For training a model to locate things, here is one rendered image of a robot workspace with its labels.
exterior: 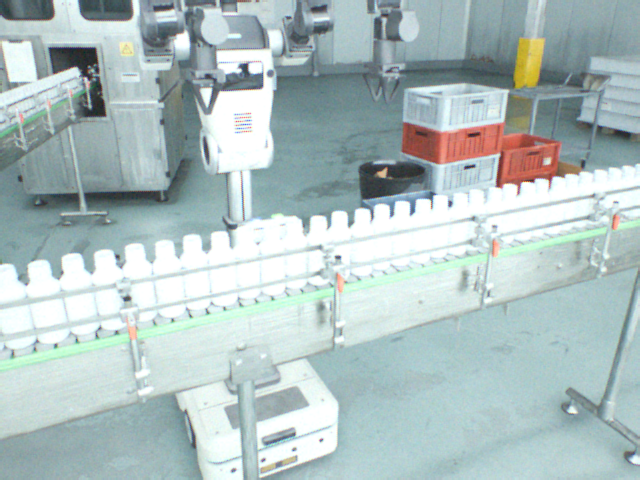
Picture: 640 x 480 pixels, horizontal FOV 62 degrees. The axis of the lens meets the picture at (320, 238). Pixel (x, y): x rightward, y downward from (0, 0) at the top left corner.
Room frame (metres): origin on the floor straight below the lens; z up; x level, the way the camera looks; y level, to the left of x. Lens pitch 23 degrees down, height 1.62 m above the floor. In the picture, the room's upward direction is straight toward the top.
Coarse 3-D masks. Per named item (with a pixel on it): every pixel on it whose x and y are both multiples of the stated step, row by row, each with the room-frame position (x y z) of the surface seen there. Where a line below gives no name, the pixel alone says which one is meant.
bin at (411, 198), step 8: (416, 192) 2.02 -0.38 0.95; (424, 192) 2.03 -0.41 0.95; (432, 192) 2.02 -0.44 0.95; (368, 200) 1.92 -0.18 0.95; (376, 200) 1.93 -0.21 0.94; (384, 200) 1.95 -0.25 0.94; (392, 200) 1.97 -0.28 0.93; (400, 200) 1.98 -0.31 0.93; (408, 200) 2.00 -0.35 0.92; (416, 200) 2.01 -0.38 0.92; (432, 200) 2.02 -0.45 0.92; (448, 200) 1.93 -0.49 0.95; (368, 208) 1.87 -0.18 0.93; (392, 208) 1.97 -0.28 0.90; (392, 216) 1.97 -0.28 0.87; (504, 304) 1.54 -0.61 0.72; (504, 312) 1.54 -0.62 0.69; (456, 320) 1.45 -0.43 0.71
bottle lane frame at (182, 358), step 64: (512, 256) 1.37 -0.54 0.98; (576, 256) 1.49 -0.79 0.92; (192, 320) 0.99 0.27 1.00; (256, 320) 1.05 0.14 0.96; (320, 320) 1.12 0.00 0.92; (384, 320) 1.20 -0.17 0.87; (0, 384) 0.83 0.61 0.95; (64, 384) 0.87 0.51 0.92; (128, 384) 0.92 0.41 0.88; (192, 384) 0.98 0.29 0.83
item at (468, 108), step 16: (416, 96) 3.66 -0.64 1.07; (432, 96) 3.53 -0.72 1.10; (448, 96) 3.45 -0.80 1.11; (464, 96) 3.53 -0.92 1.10; (480, 96) 3.62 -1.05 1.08; (496, 96) 3.71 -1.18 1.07; (416, 112) 3.66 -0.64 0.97; (432, 112) 3.53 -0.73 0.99; (448, 112) 3.46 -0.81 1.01; (464, 112) 3.55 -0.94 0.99; (480, 112) 3.63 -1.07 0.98; (496, 112) 3.71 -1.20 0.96; (432, 128) 3.51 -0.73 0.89; (448, 128) 3.47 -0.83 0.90
